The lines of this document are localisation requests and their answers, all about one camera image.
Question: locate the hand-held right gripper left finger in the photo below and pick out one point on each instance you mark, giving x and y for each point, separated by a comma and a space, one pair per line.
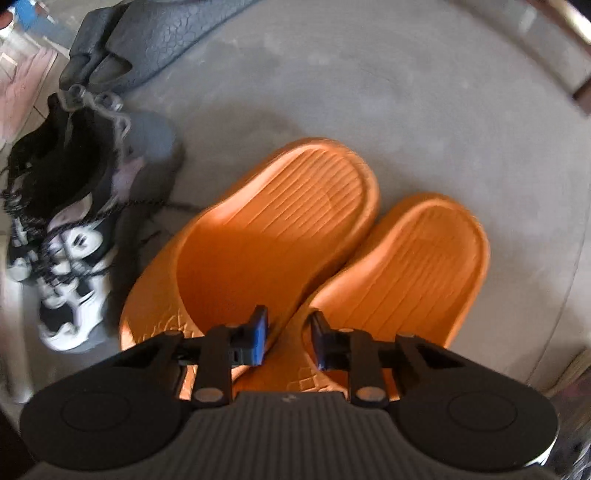
258, 337

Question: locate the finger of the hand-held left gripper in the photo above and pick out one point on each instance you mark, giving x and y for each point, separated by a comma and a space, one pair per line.
37, 14

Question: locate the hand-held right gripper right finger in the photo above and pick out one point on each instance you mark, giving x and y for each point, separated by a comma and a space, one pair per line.
323, 344

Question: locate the pink fabric slipper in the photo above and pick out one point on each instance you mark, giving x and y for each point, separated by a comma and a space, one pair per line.
23, 92

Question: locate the orange foam slipper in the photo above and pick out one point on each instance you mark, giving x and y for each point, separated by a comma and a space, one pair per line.
406, 267
277, 221

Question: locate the dark grey textured slipper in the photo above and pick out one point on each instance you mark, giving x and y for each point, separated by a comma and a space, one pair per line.
152, 37

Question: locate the chunky white black sneaker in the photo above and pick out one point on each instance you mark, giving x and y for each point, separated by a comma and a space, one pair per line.
69, 194

